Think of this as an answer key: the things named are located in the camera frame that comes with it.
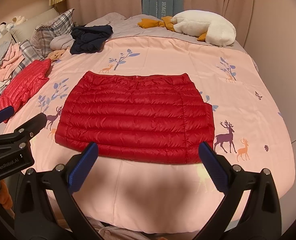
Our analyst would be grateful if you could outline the dark red down jacket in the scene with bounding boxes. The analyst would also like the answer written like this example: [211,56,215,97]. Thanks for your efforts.
[55,72,215,165]

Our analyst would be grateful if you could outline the pink clothes pile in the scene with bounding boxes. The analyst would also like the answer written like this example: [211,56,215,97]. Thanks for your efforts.
[0,43,24,82]

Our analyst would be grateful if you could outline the person left hand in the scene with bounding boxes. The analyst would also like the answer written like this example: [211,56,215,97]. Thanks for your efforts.
[0,180,13,210]

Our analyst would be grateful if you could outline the light red down jacket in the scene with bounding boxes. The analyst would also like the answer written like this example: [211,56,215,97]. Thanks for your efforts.
[0,59,51,113]

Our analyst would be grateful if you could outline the grey plaid pillow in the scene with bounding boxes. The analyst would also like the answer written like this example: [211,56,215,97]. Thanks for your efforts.
[0,9,74,96]

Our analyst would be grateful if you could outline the orange small plush toy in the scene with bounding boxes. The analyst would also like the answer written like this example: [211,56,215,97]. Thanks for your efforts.
[47,49,65,62]

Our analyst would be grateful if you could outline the pink printed duvet cover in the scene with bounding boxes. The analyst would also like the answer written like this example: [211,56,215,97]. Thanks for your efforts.
[5,36,295,233]

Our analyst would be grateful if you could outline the small plush toys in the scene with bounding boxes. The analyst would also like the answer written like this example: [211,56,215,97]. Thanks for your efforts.
[0,16,27,38]

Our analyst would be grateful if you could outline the grey blanket roll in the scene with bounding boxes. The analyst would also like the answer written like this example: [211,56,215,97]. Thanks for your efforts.
[50,34,75,51]

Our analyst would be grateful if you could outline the navy blue garment pile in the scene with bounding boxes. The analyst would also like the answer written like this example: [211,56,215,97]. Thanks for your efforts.
[70,25,113,55]

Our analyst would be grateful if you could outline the grey bed sheet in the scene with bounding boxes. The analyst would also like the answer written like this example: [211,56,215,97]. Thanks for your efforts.
[85,11,260,73]

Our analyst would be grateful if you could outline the white plush goose toy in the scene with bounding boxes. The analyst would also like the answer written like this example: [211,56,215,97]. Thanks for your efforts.
[137,10,236,47]

